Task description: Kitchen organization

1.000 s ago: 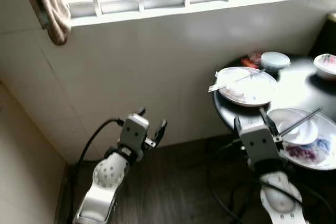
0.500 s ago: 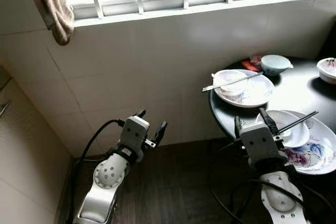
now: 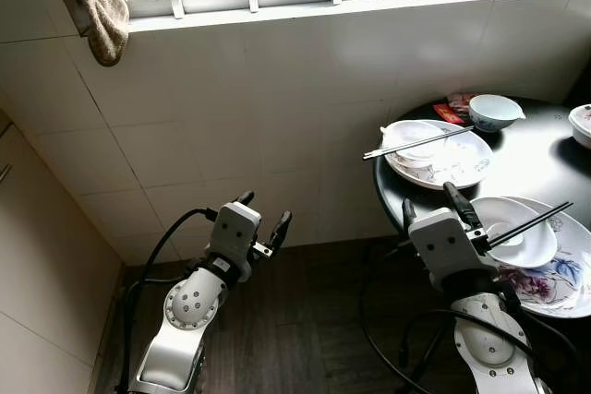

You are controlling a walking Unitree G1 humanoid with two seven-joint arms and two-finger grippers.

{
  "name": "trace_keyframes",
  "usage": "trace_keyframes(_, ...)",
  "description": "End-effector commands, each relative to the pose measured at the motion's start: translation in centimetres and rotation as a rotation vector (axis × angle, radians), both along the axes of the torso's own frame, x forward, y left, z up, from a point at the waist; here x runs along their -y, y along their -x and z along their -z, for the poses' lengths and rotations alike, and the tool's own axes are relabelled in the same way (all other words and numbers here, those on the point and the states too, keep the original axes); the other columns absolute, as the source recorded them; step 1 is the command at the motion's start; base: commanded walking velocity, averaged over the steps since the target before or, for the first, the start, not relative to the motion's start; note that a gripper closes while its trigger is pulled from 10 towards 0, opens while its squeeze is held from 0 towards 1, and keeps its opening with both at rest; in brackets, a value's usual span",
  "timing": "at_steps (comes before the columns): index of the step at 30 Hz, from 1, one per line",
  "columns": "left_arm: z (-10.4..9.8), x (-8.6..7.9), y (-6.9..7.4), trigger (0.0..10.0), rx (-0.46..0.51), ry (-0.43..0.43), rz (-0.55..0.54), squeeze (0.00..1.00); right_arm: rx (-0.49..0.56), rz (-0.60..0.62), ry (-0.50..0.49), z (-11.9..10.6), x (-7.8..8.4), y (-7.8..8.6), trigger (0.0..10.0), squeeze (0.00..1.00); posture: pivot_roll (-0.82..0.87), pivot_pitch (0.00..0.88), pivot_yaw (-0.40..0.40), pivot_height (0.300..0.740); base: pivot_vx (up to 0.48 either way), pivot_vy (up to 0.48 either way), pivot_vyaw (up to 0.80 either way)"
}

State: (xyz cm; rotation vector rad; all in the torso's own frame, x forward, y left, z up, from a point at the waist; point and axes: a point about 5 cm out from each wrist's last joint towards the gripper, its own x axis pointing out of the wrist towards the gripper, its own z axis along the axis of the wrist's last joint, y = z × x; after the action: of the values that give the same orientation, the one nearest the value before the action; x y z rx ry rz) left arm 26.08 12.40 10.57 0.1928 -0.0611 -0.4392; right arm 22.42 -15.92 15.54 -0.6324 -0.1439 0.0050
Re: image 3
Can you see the black round table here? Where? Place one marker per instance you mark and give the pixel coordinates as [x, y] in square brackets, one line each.
[536, 168]

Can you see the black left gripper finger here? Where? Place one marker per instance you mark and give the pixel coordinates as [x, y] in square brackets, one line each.
[244, 199]
[281, 228]

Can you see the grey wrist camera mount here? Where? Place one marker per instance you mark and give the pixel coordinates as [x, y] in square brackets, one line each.
[231, 232]
[443, 246]

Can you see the white floral bowl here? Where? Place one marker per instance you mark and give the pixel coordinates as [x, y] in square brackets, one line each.
[582, 126]

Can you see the large white bowl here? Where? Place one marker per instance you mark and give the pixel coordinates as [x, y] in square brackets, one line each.
[540, 244]

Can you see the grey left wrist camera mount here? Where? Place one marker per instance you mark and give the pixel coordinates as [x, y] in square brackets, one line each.
[231, 232]

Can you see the large floral plate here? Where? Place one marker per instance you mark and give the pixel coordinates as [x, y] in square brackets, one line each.
[554, 279]

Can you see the red packet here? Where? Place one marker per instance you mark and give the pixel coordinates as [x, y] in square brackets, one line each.
[448, 114]

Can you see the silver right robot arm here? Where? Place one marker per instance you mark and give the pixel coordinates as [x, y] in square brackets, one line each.
[485, 339]

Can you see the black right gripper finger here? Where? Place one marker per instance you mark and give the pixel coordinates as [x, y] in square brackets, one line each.
[464, 208]
[410, 214]

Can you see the medium floral plate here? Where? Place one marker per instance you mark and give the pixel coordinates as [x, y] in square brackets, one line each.
[462, 165]

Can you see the small white bowl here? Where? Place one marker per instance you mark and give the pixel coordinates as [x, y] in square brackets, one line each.
[411, 143]

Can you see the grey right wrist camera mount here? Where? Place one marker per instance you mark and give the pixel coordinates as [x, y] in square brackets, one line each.
[443, 246]

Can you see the grey metal chopstick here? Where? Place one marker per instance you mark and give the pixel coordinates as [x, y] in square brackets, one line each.
[392, 150]
[434, 137]

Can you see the brown hanging towel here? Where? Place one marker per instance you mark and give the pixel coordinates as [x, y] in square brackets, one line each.
[102, 6]

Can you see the blue white bowl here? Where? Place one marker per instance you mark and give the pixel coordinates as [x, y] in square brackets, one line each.
[489, 115]

